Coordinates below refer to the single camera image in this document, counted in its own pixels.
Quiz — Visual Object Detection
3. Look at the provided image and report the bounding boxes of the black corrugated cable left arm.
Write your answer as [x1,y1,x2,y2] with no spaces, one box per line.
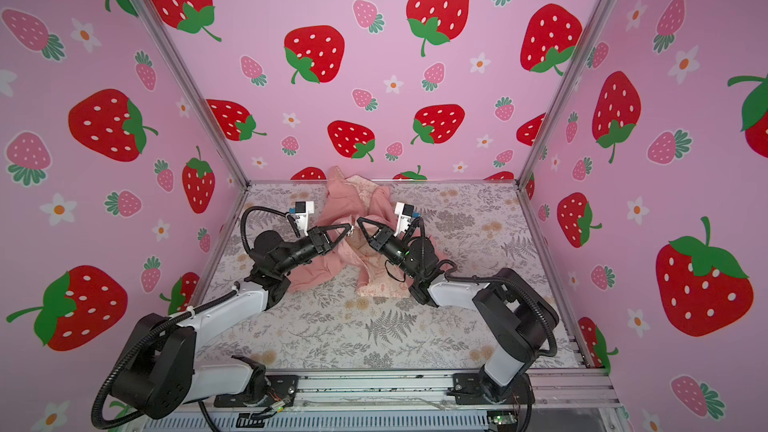
[91,205,301,431]

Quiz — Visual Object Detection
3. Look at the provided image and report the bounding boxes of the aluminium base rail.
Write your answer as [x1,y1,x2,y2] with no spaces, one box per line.
[119,368,631,432]

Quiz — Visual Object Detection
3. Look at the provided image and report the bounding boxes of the aluminium frame corner post left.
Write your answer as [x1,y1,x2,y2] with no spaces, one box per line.
[130,0,249,190]

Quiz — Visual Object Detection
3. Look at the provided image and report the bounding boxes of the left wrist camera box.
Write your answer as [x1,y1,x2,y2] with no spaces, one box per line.
[288,201,314,237]

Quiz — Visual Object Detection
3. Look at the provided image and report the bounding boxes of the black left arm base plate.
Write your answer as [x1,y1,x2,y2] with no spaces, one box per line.
[218,374,299,409]

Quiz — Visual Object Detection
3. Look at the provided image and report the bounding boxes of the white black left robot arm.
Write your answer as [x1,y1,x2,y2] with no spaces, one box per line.
[91,223,353,430]

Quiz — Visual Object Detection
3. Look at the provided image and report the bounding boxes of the aluminium frame corner post right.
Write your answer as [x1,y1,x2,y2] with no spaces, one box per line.
[517,0,618,191]

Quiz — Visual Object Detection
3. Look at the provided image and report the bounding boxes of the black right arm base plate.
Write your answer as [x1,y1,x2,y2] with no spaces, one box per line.
[447,370,536,406]

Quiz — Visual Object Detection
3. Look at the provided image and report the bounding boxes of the aluminium frame corner post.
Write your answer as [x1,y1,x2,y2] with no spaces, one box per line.
[517,0,618,191]
[130,0,249,190]

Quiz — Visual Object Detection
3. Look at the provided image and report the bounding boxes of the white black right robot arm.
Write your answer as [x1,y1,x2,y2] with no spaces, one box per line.
[357,217,559,403]

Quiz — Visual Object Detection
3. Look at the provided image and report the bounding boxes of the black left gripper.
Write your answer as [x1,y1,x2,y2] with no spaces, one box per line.
[275,226,347,281]

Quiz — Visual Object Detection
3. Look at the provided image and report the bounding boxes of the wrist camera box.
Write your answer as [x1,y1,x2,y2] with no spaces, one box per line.
[394,202,419,235]
[288,201,314,237]

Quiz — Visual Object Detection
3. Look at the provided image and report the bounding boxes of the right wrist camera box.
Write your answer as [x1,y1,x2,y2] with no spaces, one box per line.
[394,202,419,235]

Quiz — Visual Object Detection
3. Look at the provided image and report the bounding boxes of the pink Snoopy hooded jacket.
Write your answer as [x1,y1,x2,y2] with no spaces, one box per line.
[289,166,413,298]

